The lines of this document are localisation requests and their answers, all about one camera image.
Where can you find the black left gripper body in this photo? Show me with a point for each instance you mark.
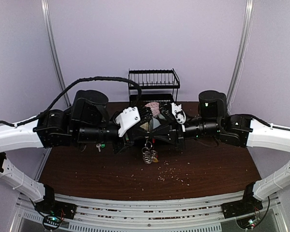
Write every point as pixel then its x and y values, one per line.
pixel 128 137

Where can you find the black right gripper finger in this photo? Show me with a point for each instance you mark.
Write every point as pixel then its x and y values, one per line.
pixel 160 140
pixel 162 130

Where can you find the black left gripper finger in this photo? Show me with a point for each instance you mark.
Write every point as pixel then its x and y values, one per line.
pixel 139 132
pixel 139 141

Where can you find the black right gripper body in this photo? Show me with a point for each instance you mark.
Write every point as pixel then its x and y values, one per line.
pixel 179 135

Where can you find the large grey red keyring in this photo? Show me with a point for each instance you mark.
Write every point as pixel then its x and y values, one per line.
pixel 149 153

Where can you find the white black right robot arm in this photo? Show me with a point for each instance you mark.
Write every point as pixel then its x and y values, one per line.
pixel 242 130

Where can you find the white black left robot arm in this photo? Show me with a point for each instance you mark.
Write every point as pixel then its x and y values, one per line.
pixel 87 121

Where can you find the blue yellow patterned bowl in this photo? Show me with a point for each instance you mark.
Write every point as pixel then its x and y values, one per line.
pixel 146 126

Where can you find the grey blue ribbed bowl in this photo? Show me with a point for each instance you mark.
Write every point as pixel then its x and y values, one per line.
pixel 154 123

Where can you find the green tag key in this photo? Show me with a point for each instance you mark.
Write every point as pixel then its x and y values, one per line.
pixel 100 147

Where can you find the pink patterned bowl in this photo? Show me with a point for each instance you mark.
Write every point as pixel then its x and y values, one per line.
pixel 154 107

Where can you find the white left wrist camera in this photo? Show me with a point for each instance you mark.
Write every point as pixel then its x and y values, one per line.
pixel 127 119

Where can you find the black wire dish rack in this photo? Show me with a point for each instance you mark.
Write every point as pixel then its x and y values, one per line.
pixel 157 86

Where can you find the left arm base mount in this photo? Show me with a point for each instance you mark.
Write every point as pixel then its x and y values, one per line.
pixel 54 217

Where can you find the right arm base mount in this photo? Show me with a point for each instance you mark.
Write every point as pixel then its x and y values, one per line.
pixel 246 213

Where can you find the right aluminium frame post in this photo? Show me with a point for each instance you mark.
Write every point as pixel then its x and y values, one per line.
pixel 243 45

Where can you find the aluminium frame post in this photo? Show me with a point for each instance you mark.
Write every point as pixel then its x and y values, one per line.
pixel 52 44
pixel 243 45

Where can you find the left aluminium frame post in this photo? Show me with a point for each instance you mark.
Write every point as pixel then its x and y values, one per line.
pixel 52 44

